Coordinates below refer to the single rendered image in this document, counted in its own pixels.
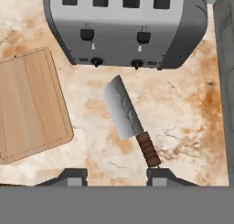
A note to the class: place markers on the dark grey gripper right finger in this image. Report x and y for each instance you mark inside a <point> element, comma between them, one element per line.
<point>160,175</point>

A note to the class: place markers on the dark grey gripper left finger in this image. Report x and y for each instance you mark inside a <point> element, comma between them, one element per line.
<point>74,176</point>

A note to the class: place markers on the silver four-slot toaster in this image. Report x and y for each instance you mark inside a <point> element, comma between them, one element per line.
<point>128,26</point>

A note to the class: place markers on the wooden cutting board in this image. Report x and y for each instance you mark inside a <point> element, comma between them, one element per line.
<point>29,105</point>

